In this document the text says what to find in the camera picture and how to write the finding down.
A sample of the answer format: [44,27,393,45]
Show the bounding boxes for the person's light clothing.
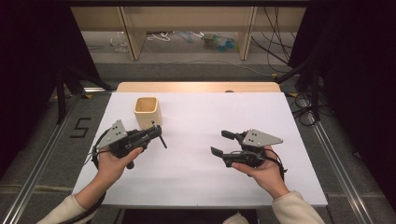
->
[222,212,250,224]

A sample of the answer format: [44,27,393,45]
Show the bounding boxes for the wooden pen holder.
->
[134,96,163,131]

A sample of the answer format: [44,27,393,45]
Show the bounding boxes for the clear plastic bottle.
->
[109,31,129,53]

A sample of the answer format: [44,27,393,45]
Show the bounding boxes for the wooden table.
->
[116,81,282,93]

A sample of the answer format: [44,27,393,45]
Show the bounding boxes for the black metal stand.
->
[55,66,113,125]
[274,59,321,122]

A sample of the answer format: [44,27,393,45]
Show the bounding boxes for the colourful plastic bag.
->
[201,32,240,53]

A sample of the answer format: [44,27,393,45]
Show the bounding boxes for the wooden shelf unit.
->
[70,6,307,62]

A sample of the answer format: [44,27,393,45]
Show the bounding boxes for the white cord bundle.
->
[147,31,176,42]

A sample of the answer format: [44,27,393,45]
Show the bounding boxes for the hanging black cables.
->
[250,7,297,74]

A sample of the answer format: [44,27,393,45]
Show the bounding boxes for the black frame beam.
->
[66,0,311,7]

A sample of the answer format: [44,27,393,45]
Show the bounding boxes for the person's right hand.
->
[232,147,290,200]

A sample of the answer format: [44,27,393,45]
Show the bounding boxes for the metal floor rail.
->
[1,92,85,224]
[293,96,375,224]

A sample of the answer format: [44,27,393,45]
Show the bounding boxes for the coiled black floor cables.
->
[291,95,319,127]

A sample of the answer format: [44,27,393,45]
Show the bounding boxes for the person's left hand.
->
[94,147,144,190]

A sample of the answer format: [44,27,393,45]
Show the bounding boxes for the white table cover sheet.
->
[72,91,329,209]

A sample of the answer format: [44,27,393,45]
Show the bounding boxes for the right hand-held gripper cable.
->
[264,156,288,182]

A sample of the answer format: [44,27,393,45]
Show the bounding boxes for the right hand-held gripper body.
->
[237,128,284,169]

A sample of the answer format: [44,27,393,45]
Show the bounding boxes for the black curtain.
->
[0,0,104,180]
[288,0,396,203]

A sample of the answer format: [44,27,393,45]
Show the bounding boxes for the black pen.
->
[151,120,168,149]

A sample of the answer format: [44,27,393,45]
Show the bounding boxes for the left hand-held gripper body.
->
[104,119,141,171]

